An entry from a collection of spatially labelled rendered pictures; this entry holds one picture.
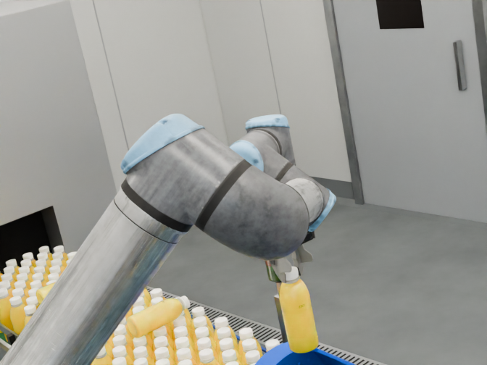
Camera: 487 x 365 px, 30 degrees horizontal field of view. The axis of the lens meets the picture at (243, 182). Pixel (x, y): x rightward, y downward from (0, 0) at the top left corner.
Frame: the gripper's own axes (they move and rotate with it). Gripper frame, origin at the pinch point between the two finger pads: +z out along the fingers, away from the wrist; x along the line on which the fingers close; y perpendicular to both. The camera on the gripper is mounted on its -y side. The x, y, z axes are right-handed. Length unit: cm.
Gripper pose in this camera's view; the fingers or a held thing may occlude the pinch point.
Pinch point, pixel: (289, 272)
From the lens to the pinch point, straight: 206.3
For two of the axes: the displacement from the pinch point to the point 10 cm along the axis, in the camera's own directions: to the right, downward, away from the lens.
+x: 7.8, -3.2, 5.3
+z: 1.9, 9.4, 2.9
